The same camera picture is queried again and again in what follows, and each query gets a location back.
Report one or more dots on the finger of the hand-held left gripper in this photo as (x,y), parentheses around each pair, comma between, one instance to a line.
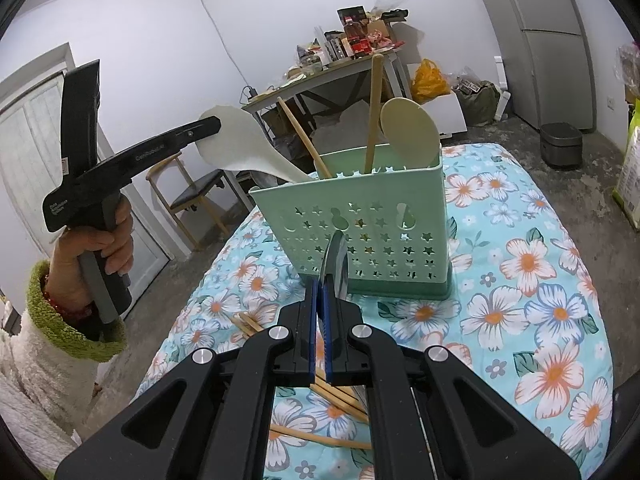
(195,132)

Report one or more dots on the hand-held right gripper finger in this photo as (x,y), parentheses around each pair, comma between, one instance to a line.
(315,350)
(327,355)

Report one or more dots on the white rice paddle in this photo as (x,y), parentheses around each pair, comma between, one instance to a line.
(235,140)

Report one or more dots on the bamboo chopstick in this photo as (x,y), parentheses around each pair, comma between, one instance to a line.
(345,406)
(302,137)
(320,438)
(372,110)
(248,323)

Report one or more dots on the metal spoon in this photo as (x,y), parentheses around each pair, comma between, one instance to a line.
(335,260)

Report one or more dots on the green plastic utensil holder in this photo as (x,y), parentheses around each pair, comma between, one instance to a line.
(430,210)

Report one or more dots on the beige plastic ladle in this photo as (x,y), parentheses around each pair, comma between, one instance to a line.
(407,130)

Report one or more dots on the person's left forearm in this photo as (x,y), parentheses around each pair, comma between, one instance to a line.
(35,385)

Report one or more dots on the person's left hand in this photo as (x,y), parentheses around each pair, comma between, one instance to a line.
(62,275)

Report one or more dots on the white panel door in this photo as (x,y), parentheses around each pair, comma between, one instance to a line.
(25,135)

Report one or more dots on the wooden chair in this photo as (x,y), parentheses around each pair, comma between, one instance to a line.
(192,192)

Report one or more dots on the black power adapter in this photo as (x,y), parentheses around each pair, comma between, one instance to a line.
(248,94)

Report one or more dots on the floral blue blanket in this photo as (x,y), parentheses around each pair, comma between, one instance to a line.
(500,280)

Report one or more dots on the yellow plastic bag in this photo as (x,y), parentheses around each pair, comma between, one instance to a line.
(427,82)

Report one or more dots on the white box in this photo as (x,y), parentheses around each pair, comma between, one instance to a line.
(450,110)

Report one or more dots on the olive green bag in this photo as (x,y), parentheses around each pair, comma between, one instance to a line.
(480,102)

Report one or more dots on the dark grey rice cooker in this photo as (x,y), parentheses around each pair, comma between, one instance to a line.
(560,147)

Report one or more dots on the yellow green rice bag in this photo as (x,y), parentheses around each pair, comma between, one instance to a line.
(631,170)

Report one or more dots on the grey refrigerator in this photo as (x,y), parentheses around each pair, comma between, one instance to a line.
(550,5)

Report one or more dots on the crinkled plastic bag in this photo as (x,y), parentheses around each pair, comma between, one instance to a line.
(630,65)

